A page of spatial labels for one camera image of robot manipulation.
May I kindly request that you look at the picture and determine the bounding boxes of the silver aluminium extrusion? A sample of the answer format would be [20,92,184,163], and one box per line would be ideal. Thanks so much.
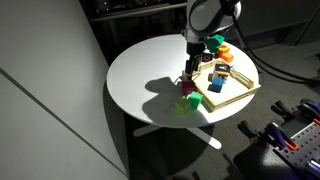
[304,159,320,178]

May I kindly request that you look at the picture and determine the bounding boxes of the wooden tray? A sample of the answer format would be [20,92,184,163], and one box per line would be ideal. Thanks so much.
[192,59,261,112]

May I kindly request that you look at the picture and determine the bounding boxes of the near purple spring clamp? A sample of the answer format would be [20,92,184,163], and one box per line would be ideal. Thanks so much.
[238,120,299,150]

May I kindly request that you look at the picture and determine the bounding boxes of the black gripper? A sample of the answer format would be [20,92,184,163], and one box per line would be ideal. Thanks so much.
[180,42,205,82]

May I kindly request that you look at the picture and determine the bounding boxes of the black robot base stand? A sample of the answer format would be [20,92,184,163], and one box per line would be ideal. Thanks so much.
[232,116,320,180]

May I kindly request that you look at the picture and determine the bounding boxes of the black perforated breadboard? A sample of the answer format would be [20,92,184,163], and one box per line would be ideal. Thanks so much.
[274,123,320,180]

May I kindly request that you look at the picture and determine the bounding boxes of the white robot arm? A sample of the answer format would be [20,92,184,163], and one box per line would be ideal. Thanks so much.
[182,0,242,80]

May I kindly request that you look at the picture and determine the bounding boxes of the small orange block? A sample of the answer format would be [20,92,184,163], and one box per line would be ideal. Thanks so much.
[220,53,234,63]

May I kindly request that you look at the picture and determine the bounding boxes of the black yellow checkered block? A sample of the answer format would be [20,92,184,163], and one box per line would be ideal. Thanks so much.
[213,64,231,81]

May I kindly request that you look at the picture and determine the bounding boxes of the pink cube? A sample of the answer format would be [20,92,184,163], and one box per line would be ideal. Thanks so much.
[181,81,194,95]

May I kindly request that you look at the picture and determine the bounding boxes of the orange cube with hole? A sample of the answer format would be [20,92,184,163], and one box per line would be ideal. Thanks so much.
[218,45,230,57]

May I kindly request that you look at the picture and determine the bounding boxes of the blue cube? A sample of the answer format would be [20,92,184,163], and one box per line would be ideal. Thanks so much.
[211,78,224,93]

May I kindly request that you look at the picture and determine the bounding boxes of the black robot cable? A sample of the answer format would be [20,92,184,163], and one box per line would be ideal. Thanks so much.
[218,0,320,85]

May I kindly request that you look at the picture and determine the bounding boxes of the white round table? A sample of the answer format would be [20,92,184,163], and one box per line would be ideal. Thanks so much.
[107,34,259,149]

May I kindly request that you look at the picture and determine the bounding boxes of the far purple spring clamp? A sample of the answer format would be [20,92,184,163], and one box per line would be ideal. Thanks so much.
[271,98,320,124]

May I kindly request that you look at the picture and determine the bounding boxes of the purple spring clamp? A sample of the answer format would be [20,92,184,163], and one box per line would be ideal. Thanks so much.
[238,120,299,150]
[271,98,320,124]

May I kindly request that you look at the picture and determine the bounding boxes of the black cube with red ring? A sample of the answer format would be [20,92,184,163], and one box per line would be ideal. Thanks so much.
[202,52,213,62]

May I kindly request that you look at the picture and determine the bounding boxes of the lime green cube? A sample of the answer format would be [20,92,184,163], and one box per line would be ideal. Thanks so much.
[175,97,191,113]

